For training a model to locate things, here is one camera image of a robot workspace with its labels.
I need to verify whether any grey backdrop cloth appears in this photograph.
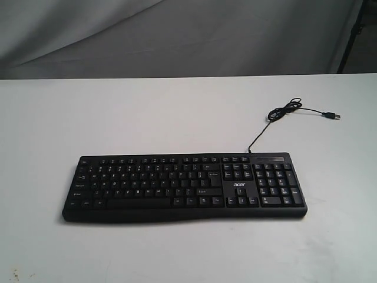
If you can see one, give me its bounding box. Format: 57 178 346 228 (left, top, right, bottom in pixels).
1 1 344 79

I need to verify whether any black keyboard usb cable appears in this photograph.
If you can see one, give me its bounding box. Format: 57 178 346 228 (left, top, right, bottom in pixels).
247 98 342 154

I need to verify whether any black tripod stand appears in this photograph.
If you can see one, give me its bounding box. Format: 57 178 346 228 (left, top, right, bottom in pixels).
336 0 369 74

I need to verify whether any black acer keyboard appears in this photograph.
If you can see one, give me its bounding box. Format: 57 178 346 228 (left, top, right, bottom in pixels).
62 153 307 223

